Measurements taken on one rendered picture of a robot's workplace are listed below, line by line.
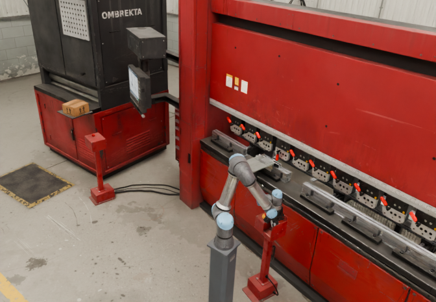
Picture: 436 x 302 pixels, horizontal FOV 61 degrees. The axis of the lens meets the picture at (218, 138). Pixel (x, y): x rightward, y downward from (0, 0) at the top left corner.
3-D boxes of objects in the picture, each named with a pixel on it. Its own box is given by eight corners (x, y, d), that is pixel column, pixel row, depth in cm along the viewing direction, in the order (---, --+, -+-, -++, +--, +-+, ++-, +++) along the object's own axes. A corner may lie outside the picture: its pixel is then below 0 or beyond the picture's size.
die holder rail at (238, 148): (211, 138, 396) (211, 130, 392) (216, 137, 399) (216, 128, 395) (242, 157, 361) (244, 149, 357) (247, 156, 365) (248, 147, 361)
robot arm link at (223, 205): (212, 225, 267) (236, 160, 246) (208, 212, 280) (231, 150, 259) (228, 227, 270) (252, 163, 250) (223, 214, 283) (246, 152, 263)
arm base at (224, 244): (226, 253, 259) (226, 243, 254) (209, 243, 267) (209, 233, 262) (238, 242, 270) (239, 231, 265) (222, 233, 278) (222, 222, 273)
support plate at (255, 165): (239, 163, 328) (239, 163, 327) (260, 155, 343) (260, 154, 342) (253, 173, 315) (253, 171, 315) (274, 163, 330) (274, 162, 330)
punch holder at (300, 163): (292, 164, 309) (294, 147, 302) (298, 161, 314) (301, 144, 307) (305, 172, 299) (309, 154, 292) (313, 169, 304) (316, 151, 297)
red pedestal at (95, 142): (88, 197, 439) (80, 134, 402) (108, 190, 453) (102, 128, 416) (95, 206, 425) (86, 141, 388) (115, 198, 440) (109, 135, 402)
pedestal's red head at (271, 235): (254, 227, 302) (255, 210, 294) (269, 221, 310) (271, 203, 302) (270, 242, 287) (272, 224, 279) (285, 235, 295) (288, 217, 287)
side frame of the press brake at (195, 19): (179, 199, 443) (178, -7, 340) (233, 176, 492) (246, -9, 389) (191, 210, 426) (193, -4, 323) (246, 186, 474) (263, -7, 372)
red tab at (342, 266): (337, 267, 282) (338, 260, 279) (338, 265, 283) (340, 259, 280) (353, 280, 272) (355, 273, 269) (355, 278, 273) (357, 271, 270)
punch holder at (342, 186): (331, 186, 282) (336, 167, 274) (339, 182, 287) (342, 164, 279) (349, 195, 272) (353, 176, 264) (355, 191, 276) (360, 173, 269)
